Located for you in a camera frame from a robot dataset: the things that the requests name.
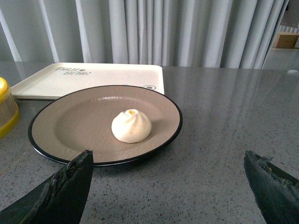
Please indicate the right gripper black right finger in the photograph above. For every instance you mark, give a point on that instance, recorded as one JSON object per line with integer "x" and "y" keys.
{"x": 276, "y": 192}

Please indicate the yellow rimmed bamboo steamer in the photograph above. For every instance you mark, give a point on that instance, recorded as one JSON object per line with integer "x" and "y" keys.
{"x": 9, "y": 111}

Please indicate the brown cardboard box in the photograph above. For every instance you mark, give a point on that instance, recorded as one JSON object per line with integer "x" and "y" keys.
{"x": 285, "y": 40}

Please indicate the white steamed bun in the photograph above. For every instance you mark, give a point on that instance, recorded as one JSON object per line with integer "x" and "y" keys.
{"x": 131, "y": 126}

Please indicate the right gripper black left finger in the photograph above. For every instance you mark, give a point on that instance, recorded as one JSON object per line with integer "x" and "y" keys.
{"x": 60, "y": 199}

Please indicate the beige plate black rim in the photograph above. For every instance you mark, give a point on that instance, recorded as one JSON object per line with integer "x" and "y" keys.
{"x": 82, "y": 121}

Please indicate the grey pleated curtain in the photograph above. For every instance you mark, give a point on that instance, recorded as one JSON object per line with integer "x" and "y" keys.
{"x": 201, "y": 33}

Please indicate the cream bear serving tray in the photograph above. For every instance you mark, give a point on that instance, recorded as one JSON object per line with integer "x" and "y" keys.
{"x": 59, "y": 79}

